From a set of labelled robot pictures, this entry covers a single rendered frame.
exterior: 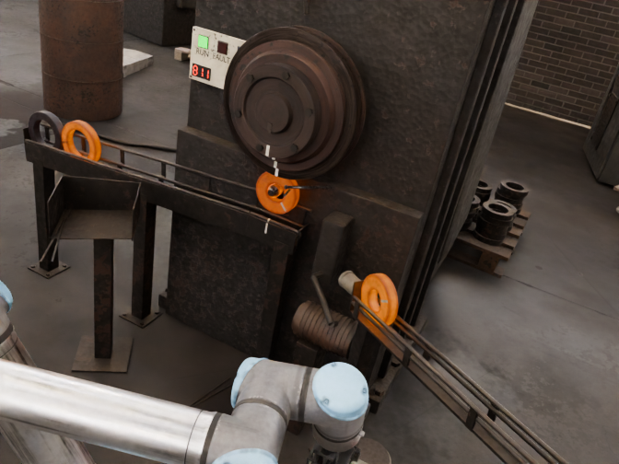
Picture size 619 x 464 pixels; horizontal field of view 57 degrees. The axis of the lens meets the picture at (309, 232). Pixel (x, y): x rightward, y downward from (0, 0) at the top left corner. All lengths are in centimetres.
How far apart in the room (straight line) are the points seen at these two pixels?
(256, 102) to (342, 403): 108
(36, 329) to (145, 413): 172
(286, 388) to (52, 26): 389
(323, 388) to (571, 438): 184
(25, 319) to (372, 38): 178
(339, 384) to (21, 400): 48
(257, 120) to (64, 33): 292
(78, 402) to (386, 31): 133
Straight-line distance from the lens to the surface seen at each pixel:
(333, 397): 93
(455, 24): 175
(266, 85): 174
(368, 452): 152
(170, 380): 233
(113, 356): 242
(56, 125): 254
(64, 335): 254
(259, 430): 89
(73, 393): 94
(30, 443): 128
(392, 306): 162
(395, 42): 180
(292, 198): 190
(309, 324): 186
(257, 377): 96
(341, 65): 170
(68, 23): 450
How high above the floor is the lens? 164
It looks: 29 degrees down
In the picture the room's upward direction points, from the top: 12 degrees clockwise
